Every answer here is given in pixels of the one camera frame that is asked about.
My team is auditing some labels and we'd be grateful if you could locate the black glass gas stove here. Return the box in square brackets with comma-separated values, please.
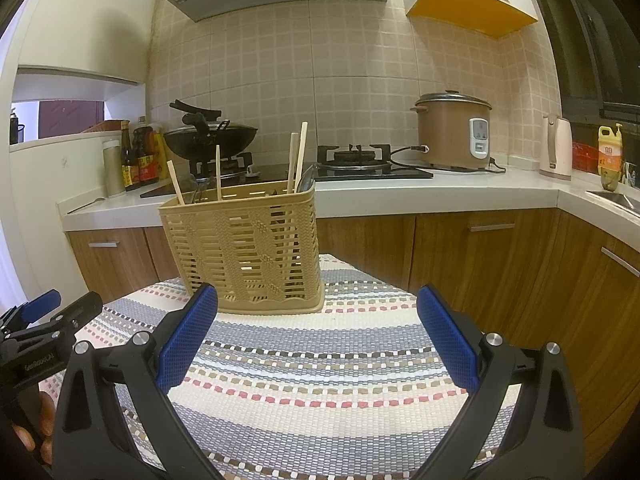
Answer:
[140, 160, 435, 198]

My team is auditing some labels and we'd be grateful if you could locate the dark red door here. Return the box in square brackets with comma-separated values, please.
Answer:
[39, 100, 106, 140]

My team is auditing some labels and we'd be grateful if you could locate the dark soy sauce bottle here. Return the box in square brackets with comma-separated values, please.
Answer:
[120, 120, 141, 192]

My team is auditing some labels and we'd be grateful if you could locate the woven brown tray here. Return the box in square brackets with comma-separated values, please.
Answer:
[80, 120, 132, 135]

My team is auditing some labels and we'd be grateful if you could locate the black wok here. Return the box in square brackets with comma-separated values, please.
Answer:
[163, 127, 258, 161]

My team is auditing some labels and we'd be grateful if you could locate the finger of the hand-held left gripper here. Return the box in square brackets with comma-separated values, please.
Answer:
[7, 290, 104, 343]
[0, 289, 62, 333]

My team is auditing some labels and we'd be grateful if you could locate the black power cable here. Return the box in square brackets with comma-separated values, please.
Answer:
[389, 145, 508, 175]

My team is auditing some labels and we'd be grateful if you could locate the dark window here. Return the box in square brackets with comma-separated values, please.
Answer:
[520, 0, 640, 126]

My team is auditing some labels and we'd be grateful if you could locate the yellow detergent bottle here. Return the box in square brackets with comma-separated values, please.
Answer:
[597, 122, 626, 173]

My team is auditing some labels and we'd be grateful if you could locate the steel sink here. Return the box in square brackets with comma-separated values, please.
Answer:
[585, 189, 640, 216]

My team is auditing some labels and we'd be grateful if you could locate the black burner grate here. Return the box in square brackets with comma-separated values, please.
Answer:
[189, 152, 255, 178]
[316, 144, 393, 171]

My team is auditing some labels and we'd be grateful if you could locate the glass wok lid black handle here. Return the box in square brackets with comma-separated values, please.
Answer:
[164, 100, 258, 137]

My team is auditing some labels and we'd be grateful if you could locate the beige tall bottle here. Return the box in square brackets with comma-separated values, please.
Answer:
[102, 139, 127, 198]

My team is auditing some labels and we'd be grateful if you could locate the brown rice cooker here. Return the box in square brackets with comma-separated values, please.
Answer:
[411, 90, 493, 171]

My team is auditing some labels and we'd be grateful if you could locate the striped woven mat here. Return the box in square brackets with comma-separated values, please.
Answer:
[37, 254, 531, 480]

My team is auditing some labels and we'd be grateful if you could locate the pale pink electric kettle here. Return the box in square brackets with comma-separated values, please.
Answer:
[539, 114, 573, 182]

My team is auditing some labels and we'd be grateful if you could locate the person's left hand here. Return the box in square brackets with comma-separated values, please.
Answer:
[12, 390, 56, 466]

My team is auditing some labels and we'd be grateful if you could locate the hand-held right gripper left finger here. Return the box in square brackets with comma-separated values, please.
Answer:
[50, 282, 221, 480]

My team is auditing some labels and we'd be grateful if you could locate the yellow oil bottle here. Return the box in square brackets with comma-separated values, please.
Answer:
[152, 125, 171, 181]

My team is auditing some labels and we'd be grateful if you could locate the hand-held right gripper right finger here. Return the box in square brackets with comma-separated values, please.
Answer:
[415, 284, 586, 480]

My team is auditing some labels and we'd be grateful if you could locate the beige plastic utensil basket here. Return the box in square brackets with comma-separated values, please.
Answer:
[159, 180, 323, 315]

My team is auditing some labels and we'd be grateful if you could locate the red plastic crate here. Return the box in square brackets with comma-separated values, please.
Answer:
[571, 141, 603, 173]

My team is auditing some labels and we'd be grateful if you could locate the red label sauce bottle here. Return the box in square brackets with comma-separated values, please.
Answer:
[132, 116, 161, 186]

